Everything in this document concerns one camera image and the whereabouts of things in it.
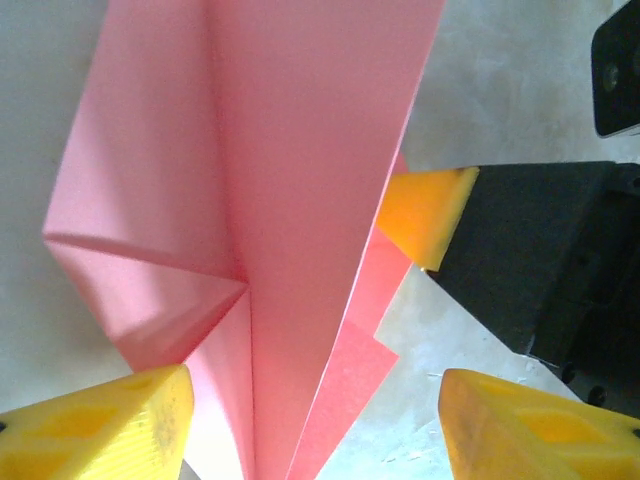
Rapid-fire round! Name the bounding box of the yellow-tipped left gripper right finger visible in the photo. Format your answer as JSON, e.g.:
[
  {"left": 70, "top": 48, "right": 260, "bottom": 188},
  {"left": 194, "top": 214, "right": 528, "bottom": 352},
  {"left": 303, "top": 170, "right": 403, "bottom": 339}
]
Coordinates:
[{"left": 438, "top": 368, "right": 640, "bottom": 480}]

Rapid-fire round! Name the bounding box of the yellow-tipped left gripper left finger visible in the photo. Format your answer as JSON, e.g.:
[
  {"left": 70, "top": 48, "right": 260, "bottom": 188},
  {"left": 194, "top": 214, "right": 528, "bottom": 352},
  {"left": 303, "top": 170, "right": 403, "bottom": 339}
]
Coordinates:
[{"left": 0, "top": 363, "right": 195, "bottom": 480}]

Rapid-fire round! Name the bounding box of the pink paper sheet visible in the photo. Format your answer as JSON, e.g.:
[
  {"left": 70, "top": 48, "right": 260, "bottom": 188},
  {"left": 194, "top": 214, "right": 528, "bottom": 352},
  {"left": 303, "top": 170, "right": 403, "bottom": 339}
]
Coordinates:
[{"left": 42, "top": 0, "right": 447, "bottom": 480}]

